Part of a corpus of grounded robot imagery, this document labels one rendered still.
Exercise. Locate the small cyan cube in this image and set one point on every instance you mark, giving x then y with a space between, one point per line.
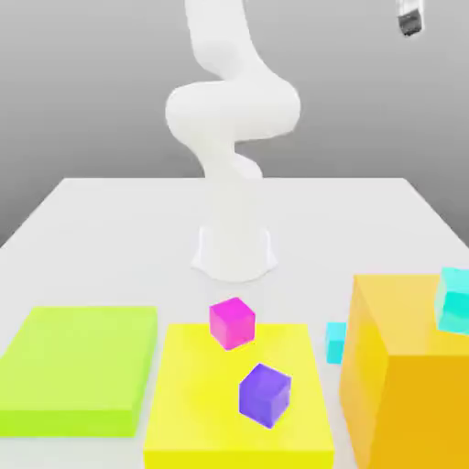
454 304
335 342

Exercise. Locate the large lime green box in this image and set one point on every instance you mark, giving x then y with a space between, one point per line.
77 359

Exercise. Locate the large orange box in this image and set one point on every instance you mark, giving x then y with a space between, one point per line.
410 403

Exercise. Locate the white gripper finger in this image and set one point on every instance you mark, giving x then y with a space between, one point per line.
409 22

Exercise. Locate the small purple cube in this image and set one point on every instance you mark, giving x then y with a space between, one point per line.
263 397

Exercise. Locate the small magenta cube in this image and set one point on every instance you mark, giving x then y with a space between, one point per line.
231 324

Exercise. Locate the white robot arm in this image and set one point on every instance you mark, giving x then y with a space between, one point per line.
231 110

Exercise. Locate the large yellow box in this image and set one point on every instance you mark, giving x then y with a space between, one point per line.
198 403

